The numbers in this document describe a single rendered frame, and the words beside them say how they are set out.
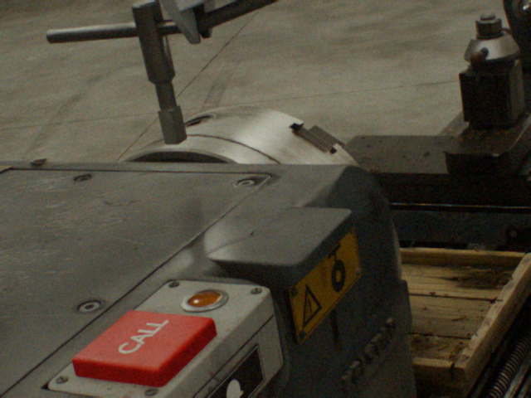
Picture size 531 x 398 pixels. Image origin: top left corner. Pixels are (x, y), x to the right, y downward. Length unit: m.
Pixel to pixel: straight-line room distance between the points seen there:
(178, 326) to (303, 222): 0.17
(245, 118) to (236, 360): 0.49
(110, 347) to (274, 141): 0.48
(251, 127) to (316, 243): 0.36
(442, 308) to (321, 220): 0.68
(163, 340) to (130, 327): 0.03
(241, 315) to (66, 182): 0.34
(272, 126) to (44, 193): 0.26
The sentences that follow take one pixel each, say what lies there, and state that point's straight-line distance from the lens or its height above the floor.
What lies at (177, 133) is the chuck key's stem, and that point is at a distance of 0.88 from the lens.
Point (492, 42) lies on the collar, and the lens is 1.60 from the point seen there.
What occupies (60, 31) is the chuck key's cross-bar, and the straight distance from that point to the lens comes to 0.92.
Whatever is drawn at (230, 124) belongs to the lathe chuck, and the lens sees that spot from 1.08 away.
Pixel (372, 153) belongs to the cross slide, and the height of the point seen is 0.97.
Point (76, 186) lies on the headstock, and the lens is 0.94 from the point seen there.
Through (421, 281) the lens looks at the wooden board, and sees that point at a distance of 1.50.
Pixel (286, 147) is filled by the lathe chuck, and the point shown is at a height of 1.21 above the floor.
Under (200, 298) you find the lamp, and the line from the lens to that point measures 0.67.
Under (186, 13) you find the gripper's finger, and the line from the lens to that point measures 0.83.
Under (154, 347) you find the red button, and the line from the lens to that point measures 0.61.
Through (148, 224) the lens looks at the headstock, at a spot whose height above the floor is 1.26.
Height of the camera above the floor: 1.54
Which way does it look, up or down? 21 degrees down
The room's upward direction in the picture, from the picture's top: 10 degrees counter-clockwise
